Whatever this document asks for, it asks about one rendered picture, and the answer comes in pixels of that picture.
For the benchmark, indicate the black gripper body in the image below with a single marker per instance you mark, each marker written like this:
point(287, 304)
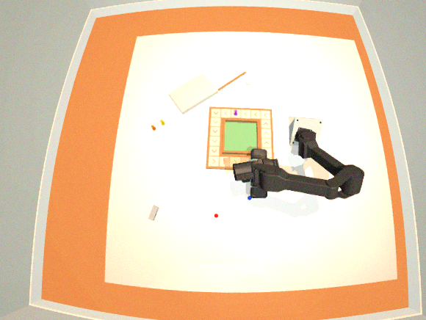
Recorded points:
point(256, 192)

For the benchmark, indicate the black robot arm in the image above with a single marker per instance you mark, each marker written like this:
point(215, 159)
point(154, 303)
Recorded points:
point(347, 177)

